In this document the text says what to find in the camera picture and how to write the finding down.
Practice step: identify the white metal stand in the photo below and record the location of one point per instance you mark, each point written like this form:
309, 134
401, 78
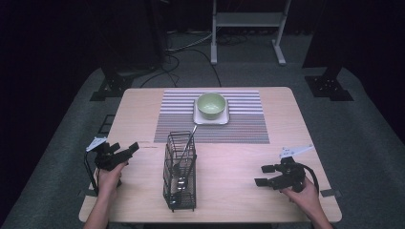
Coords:
248, 19

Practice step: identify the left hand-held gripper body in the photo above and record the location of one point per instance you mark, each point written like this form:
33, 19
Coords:
106, 160

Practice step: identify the light green bowl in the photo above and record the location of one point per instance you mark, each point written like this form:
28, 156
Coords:
211, 105

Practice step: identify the white square plate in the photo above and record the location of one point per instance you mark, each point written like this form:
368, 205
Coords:
223, 120

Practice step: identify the striped woven placemat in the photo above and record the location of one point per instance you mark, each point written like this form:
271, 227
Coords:
248, 127

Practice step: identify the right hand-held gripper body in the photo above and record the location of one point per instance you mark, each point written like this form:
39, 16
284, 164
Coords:
289, 175

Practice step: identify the person's left hand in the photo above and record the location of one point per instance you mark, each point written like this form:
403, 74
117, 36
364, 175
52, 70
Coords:
110, 181

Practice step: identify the black floor frame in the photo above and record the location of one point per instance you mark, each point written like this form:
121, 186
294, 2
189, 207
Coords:
106, 124

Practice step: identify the black stand with bolted base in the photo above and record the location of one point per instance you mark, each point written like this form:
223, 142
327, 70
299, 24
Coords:
328, 86
114, 84

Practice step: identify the grey tape strip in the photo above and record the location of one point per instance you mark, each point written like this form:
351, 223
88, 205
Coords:
83, 193
331, 192

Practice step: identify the long metal spoon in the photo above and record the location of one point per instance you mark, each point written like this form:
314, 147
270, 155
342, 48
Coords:
190, 140

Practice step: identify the person's right hand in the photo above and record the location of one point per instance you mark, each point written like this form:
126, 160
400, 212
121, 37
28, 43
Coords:
302, 198

